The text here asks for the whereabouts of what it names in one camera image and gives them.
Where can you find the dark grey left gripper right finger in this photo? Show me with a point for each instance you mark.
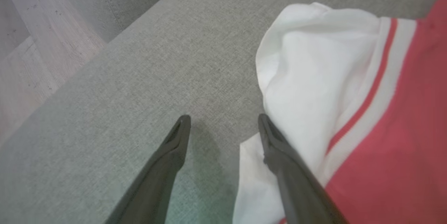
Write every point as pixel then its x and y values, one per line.
pixel 297 189

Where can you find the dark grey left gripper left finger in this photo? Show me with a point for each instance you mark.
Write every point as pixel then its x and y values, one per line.
pixel 157 182

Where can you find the red and white basketball jersey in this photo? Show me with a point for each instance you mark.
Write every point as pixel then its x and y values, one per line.
pixel 314 70

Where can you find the grey sofa seat cushion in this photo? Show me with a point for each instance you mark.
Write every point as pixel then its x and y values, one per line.
pixel 104 0

